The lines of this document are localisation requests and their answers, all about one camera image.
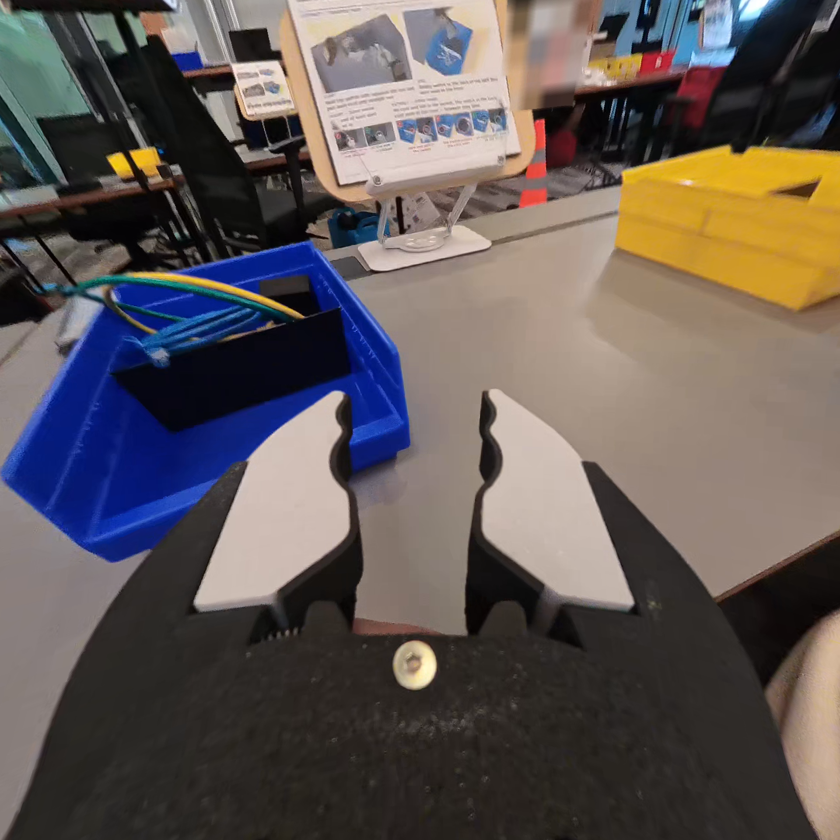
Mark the blue ethernet cable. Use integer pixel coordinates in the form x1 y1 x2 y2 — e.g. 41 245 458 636
128 305 277 368

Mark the blue container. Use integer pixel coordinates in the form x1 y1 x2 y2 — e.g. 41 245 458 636
328 206 392 250

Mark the blue plastic bin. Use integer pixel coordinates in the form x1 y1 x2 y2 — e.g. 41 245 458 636
0 241 412 564

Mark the orange traffic cone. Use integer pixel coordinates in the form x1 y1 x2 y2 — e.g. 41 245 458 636
518 118 551 210

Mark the instruction sheet board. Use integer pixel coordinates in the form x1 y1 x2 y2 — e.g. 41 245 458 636
231 60 298 122
279 0 536 204

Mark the green ethernet cable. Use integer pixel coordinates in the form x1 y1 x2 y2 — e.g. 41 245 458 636
39 276 296 326

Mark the black office chair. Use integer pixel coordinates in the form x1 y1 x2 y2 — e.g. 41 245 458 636
141 36 316 260

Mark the yellow ethernet cable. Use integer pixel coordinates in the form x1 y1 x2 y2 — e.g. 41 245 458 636
105 272 306 336

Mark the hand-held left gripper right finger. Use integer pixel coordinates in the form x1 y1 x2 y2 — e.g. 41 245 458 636
465 388 637 615

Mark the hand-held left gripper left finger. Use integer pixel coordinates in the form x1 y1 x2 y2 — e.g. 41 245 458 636
192 391 364 614

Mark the yellow plastic bin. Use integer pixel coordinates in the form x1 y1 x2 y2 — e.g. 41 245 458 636
106 147 163 179
615 144 840 311

